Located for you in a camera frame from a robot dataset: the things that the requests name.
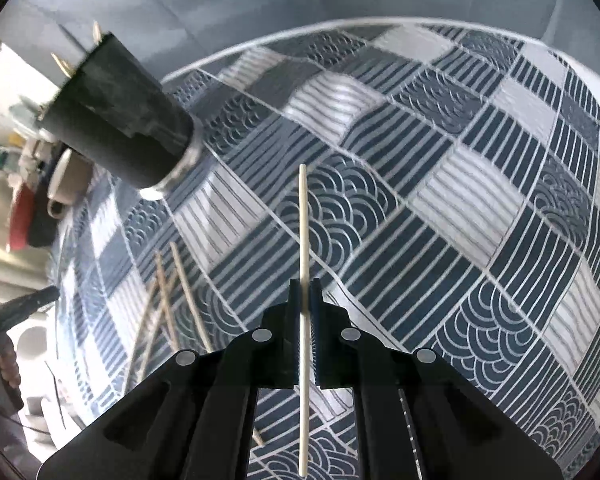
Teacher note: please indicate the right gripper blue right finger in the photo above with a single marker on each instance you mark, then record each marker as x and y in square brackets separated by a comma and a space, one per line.
[315, 303]

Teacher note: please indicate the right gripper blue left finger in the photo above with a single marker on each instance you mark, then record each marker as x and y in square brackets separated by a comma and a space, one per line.
[293, 313]

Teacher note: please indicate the person's left hand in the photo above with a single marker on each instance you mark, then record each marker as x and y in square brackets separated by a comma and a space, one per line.
[9, 369]

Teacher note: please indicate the red object on shelf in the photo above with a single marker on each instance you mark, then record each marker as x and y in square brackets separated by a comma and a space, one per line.
[20, 217]

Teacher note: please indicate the beige ceramic mug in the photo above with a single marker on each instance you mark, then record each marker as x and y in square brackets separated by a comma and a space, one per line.
[69, 182]

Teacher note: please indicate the clutter of bottles on shelf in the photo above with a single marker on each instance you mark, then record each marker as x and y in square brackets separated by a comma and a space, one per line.
[30, 149]

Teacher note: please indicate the blue white patterned tablecloth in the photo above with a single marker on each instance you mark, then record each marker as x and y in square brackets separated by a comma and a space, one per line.
[454, 190]

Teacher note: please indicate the black cylindrical utensil holder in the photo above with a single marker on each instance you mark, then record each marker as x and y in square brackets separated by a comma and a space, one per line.
[112, 111]

